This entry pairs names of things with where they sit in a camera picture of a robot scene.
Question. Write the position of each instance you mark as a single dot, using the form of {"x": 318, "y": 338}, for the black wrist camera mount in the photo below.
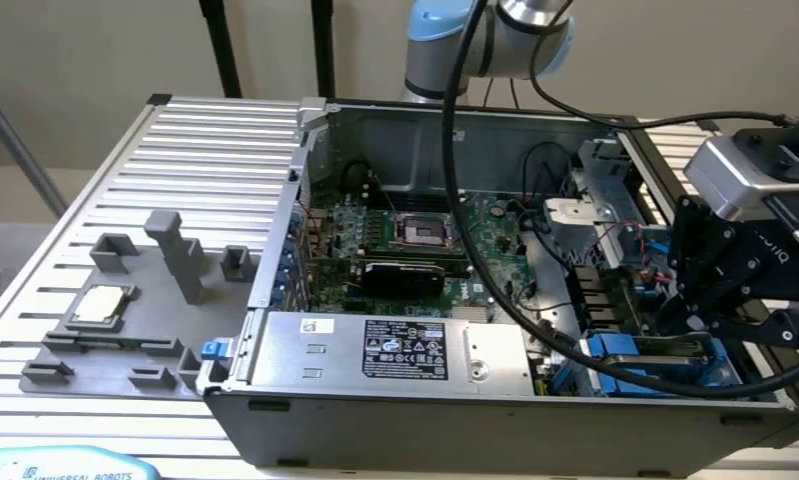
{"x": 766, "y": 145}

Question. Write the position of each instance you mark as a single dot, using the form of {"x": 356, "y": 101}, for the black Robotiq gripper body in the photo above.
{"x": 782, "y": 260}

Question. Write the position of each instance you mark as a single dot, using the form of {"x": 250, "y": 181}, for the black RAM slots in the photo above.
{"x": 412, "y": 200}

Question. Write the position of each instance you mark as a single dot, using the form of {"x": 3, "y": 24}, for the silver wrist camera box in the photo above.
{"x": 733, "y": 170}

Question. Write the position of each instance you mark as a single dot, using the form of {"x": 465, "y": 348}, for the grey metal pole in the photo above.
{"x": 19, "y": 145}

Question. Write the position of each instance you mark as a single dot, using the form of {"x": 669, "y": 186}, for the black stand pole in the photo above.
{"x": 222, "y": 50}
{"x": 323, "y": 50}

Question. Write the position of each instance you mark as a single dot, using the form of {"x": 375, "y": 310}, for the disk in blue carrier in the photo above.
{"x": 613, "y": 360}

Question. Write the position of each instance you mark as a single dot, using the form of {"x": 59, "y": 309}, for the blue case latch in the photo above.
{"x": 215, "y": 351}

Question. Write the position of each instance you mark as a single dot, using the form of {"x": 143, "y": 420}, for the metal disk bay cage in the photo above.
{"x": 593, "y": 210}

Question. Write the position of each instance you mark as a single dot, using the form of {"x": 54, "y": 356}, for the silver power supply unit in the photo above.
{"x": 306, "y": 360}

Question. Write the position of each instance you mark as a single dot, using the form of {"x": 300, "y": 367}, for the green motherboard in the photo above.
{"x": 493, "y": 240}

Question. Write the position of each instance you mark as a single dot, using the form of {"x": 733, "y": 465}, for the grey parts rack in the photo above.
{"x": 146, "y": 310}

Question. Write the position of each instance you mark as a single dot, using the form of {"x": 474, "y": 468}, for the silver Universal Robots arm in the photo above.
{"x": 439, "y": 50}

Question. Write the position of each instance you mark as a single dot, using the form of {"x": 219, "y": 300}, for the teal Universal Robots teach pendant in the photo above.
{"x": 66, "y": 462}

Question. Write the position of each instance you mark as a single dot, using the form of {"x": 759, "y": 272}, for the open grey PC case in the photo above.
{"x": 439, "y": 435}

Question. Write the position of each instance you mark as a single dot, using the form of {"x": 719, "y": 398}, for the CPU socket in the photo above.
{"x": 415, "y": 230}

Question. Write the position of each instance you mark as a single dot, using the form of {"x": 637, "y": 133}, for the silver CPU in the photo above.
{"x": 102, "y": 306}

